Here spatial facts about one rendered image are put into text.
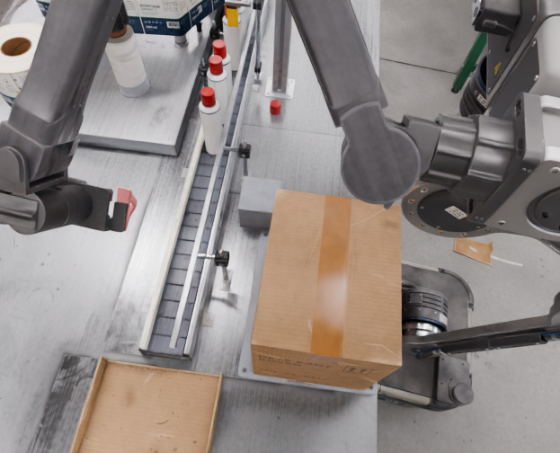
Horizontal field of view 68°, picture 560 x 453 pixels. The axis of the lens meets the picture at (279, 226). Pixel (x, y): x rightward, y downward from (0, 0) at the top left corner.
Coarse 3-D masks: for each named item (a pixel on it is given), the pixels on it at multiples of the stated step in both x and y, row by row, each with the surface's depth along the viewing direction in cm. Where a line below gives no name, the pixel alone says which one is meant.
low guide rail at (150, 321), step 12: (192, 168) 107; (192, 180) 107; (180, 204) 102; (180, 216) 100; (168, 252) 95; (168, 264) 94; (156, 288) 91; (156, 300) 90; (156, 312) 90; (144, 336) 86; (144, 348) 85
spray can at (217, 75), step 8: (216, 56) 103; (216, 64) 102; (208, 72) 106; (216, 72) 104; (224, 72) 106; (208, 80) 106; (216, 80) 105; (224, 80) 106; (216, 88) 107; (224, 88) 108; (216, 96) 109; (224, 96) 110; (224, 104) 112; (224, 112) 115; (224, 120) 117
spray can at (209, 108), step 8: (208, 88) 97; (208, 96) 96; (200, 104) 100; (208, 104) 98; (216, 104) 100; (200, 112) 101; (208, 112) 99; (216, 112) 100; (208, 120) 102; (216, 120) 102; (208, 128) 104; (216, 128) 104; (208, 136) 107; (216, 136) 107; (208, 144) 110; (216, 144) 109; (208, 152) 113; (216, 152) 112
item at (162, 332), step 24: (240, 96) 125; (192, 192) 107; (216, 192) 108; (192, 216) 104; (192, 240) 101; (168, 288) 95; (192, 288) 95; (168, 312) 92; (192, 312) 95; (168, 336) 90
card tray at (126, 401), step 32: (96, 384) 87; (128, 384) 89; (160, 384) 89; (192, 384) 89; (96, 416) 86; (128, 416) 86; (160, 416) 86; (192, 416) 86; (96, 448) 83; (128, 448) 83; (160, 448) 83; (192, 448) 84
